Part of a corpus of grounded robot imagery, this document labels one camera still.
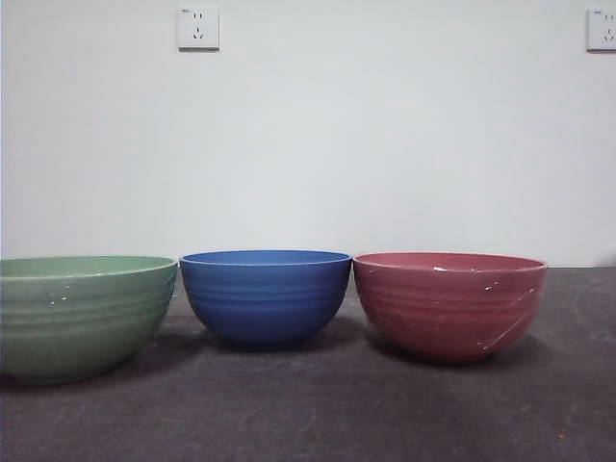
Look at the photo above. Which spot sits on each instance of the green ribbed bowl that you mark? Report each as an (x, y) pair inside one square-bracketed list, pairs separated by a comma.
[(72, 327)]

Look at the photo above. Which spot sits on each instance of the blue ribbed bowl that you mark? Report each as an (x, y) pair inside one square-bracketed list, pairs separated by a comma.
[(264, 298)]

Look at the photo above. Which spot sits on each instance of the white wall socket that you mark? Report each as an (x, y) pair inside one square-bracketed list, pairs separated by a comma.
[(601, 30), (198, 29)]

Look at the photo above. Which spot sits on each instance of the red ribbed bowl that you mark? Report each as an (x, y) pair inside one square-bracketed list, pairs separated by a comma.
[(447, 313)]

